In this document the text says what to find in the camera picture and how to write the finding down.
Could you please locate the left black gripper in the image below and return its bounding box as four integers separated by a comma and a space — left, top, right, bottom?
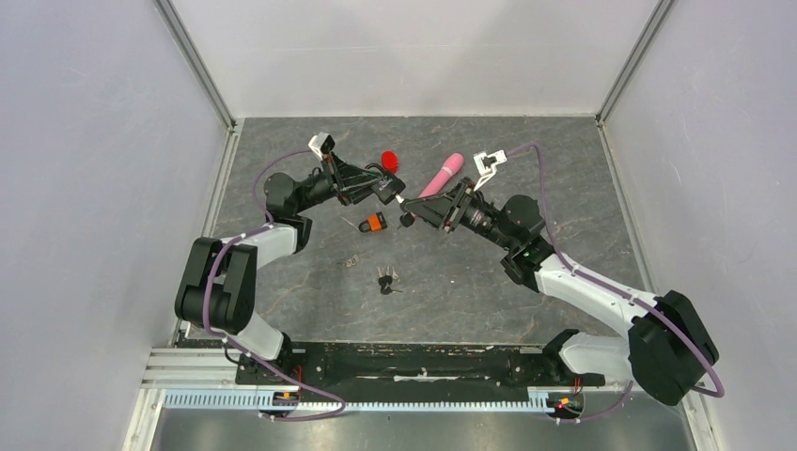
294, 150, 386, 214

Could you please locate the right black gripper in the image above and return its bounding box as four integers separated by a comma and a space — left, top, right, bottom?
406, 177, 517, 252

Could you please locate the black Kaijing padlock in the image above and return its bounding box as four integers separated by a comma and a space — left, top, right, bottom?
399, 212, 415, 227

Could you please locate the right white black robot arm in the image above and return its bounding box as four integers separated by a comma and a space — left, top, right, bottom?
398, 178, 726, 406

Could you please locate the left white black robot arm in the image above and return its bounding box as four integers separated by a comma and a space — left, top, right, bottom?
174, 150, 405, 383

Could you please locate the black-head key bunch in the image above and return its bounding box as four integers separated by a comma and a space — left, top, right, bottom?
377, 266, 401, 295

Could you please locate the small silver key bunch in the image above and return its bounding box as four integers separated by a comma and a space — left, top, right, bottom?
338, 255, 360, 268

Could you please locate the red plastic cap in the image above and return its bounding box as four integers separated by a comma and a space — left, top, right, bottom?
381, 150, 399, 174

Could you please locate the orange black padlock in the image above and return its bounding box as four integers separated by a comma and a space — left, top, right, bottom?
358, 211, 388, 233

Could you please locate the pink cylindrical wand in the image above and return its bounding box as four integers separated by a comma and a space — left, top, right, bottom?
419, 153, 464, 197

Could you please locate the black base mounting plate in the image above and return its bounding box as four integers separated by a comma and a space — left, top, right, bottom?
271, 342, 606, 390

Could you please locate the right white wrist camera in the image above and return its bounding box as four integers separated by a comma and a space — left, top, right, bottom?
473, 149, 508, 191

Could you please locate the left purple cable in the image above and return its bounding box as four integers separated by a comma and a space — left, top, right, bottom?
200, 148, 348, 423

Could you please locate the purple cable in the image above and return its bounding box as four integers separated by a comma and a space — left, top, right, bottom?
505, 142, 726, 425
200, 148, 348, 423

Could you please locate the white slotted cable duct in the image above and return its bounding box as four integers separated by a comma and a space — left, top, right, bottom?
163, 389, 584, 413

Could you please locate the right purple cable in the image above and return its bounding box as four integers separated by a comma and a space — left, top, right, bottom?
505, 142, 726, 425

